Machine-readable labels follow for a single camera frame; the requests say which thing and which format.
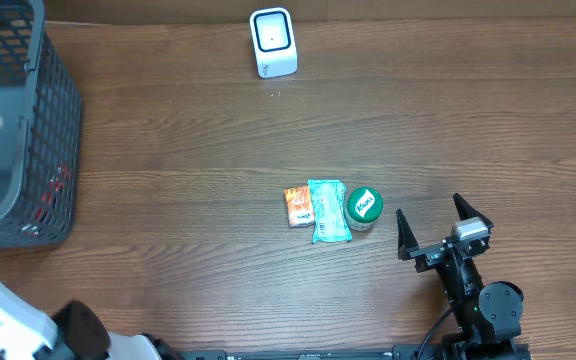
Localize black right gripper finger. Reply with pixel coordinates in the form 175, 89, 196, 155
453, 193, 494, 230
396, 209, 419, 261

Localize green lid Knorr jar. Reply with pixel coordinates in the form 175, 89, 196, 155
345, 187, 384, 231

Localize teal tissue packet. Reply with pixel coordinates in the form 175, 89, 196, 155
308, 179, 352, 243

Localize orange snack packet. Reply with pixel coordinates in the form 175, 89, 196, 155
284, 185, 315, 228

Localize red snack bar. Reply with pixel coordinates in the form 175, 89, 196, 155
21, 162, 73, 240

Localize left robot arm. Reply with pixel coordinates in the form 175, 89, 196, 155
0, 282, 181, 360

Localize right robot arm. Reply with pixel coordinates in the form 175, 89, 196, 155
396, 193, 530, 359

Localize white barcode scanner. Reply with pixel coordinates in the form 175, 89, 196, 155
249, 7, 298, 79

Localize grey plastic mesh basket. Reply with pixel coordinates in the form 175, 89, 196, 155
0, 0, 83, 248

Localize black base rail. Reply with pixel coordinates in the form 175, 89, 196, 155
178, 345, 532, 360

